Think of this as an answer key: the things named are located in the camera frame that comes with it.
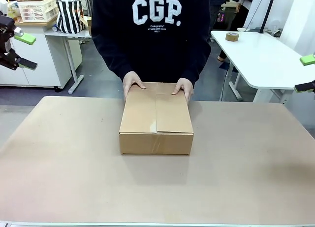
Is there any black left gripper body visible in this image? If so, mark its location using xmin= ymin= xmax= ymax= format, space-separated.
xmin=0 ymin=36 xmax=12 ymax=54

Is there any brown cardboard box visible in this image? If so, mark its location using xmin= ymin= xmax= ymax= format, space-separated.
xmin=119 ymin=82 xmax=195 ymax=156

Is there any person's right forearm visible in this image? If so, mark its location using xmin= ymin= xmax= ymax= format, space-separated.
xmin=91 ymin=34 xmax=138 ymax=82

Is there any person's left forearm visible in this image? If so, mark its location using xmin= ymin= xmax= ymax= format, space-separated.
xmin=177 ymin=39 xmax=212 ymax=88

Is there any small open cardboard box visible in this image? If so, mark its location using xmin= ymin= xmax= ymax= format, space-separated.
xmin=79 ymin=14 xmax=93 ymax=36

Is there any person's right hand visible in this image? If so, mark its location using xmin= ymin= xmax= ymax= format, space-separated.
xmin=122 ymin=71 xmax=148 ymax=102

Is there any person's left hand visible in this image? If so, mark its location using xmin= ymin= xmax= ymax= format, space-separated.
xmin=171 ymin=78 xmax=194 ymax=106

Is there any white cabinet with wooden top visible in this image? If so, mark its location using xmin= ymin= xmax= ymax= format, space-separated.
xmin=0 ymin=15 xmax=83 ymax=90

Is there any white plastic crate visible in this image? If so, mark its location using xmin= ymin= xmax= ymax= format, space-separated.
xmin=16 ymin=0 xmax=59 ymax=23

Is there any yellow drink bottle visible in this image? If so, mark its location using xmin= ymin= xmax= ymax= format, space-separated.
xmin=6 ymin=0 xmax=18 ymax=21

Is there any white panel board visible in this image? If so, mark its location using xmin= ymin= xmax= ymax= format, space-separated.
xmin=278 ymin=0 xmax=315 ymax=59

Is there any small white desk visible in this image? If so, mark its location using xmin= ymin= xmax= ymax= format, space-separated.
xmin=44 ymin=27 xmax=94 ymax=94

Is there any large white curved desk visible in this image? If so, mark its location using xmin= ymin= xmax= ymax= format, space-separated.
xmin=211 ymin=30 xmax=315 ymax=105

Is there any black white striped bag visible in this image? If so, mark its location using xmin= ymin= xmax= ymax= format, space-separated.
xmin=56 ymin=0 xmax=86 ymax=35

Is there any black stand pole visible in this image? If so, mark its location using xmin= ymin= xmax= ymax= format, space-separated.
xmin=259 ymin=0 xmax=278 ymax=33

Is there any brown packing tape roll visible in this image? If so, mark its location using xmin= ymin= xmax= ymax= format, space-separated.
xmin=225 ymin=32 xmax=240 ymax=43

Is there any bystander in dark trousers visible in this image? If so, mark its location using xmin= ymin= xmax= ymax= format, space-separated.
xmin=209 ymin=0 xmax=255 ymax=63

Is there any person in black hoodie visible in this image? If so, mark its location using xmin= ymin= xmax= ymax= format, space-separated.
xmin=91 ymin=0 xmax=212 ymax=89

